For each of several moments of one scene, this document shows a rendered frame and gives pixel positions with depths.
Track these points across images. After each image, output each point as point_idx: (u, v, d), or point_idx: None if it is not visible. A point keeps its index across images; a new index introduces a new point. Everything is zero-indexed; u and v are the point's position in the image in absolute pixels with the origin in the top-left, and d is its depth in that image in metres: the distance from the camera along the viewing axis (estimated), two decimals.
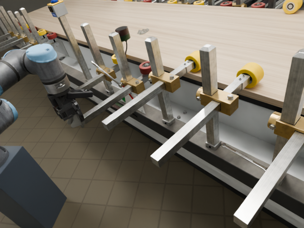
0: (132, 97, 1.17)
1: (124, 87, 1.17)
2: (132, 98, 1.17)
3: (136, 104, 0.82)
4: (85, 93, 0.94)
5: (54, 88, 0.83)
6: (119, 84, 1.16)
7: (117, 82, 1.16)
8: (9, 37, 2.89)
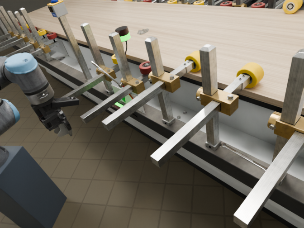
0: (132, 97, 1.17)
1: (124, 87, 1.17)
2: (132, 98, 1.17)
3: (136, 104, 0.82)
4: (70, 102, 0.91)
5: (36, 98, 0.80)
6: (119, 84, 1.16)
7: (117, 82, 1.16)
8: (9, 37, 2.89)
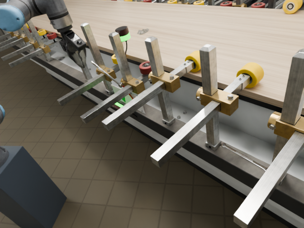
0: (132, 97, 1.17)
1: (124, 87, 1.17)
2: (132, 98, 1.17)
3: (136, 104, 0.82)
4: (73, 43, 1.01)
5: None
6: (119, 84, 1.16)
7: (117, 82, 1.16)
8: (9, 37, 2.89)
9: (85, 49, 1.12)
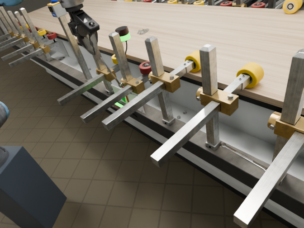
0: (127, 97, 1.22)
1: (123, 87, 1.18)
2: (126, 98, 1.23)
3: (136, 104, 0.82)
4: (84, 25, 0.88)
5: None
6: (120, 85, 1.16)
7: (119, 83, 1.15)
8: (9, 37, 2.89)
9: (97, 34, 0.98)
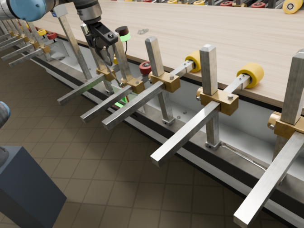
0: (127, 97, 1.22)
1: (123, 87, 1.18)
2: (126, 98, 1.23)
3: (136, 104, 0.82)
4: (103, 37, 0.87)
5: None
6: (120, 85, 1.16)
7: (119, 83, 1.15)
8: (9, 37, 2.89)
9: (114, 45, 0.98)
